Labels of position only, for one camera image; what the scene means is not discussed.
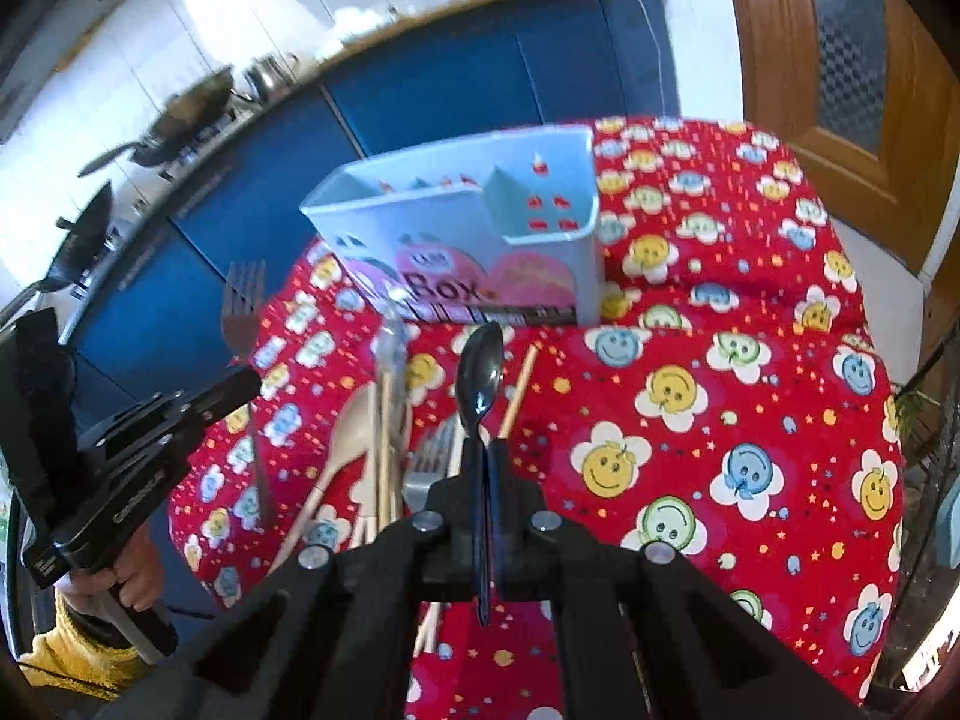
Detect left hand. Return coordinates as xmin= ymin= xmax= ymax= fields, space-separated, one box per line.
xmin=55 ymin=525 xmax=164 ymax=619

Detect steel wok on stove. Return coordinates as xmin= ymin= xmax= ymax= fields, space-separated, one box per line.
xmin=78 ymin=65 xmax=233 ymax=177

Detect black metal spoon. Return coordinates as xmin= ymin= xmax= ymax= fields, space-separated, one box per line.
xmin=455 ymin=322 xmax=505 ymax=628

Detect clear plastic spoon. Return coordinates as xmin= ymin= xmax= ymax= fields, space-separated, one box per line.
xmin=371 ymin=294 xmax=412 ymax=461

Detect blue kitchen base cabinets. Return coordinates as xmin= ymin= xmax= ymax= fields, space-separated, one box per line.
xmin=64 ymin=0 xmax=679 ymax=421

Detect light blue utensil holder box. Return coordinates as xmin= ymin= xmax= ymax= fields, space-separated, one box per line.
xmin=301 ymin=125 xmax=604 ymax=327

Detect wooden door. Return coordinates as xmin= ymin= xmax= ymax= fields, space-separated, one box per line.
xmin=732 ymin=0 xmax=958 ymax=271

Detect wooden chopstick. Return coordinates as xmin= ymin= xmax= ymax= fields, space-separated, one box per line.
xmin=376 ymin=371 xmax=394 ymax=532
xmin=498 ymin=343 xmax=539 ymax=440

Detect red smiley flower tablecloth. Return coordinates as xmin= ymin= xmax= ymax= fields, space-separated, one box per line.
xmin=167 ymin=117 xmax=903 ymax=718

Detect silver fork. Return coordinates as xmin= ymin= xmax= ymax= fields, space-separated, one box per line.
xmin=402 ymin=416 xmax=459 ymax=514

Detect black wok at left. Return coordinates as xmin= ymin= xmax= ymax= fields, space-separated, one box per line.
xmin=0 ymin=182 xmax=114 ymax=325

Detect metal fork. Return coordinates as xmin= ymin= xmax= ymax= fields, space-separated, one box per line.
xmin=220 ymin=262 xmax=275 ymax=525

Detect wooden spoon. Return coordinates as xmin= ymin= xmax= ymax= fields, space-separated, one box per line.
xmin=270 ymin=382 xmax=374 ymax=574

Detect yellow sleeve forearm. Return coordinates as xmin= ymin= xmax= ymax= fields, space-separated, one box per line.
xmin=18 ymin=593 xmax=151 ymax=700

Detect steel kettle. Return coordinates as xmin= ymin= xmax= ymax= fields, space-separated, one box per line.
xmin=242 ymin=52 xmax=299 ymax=104

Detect white power cable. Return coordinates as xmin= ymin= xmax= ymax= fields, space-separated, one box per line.
xmin=598 ymin=0 xmax=669 ymax=119

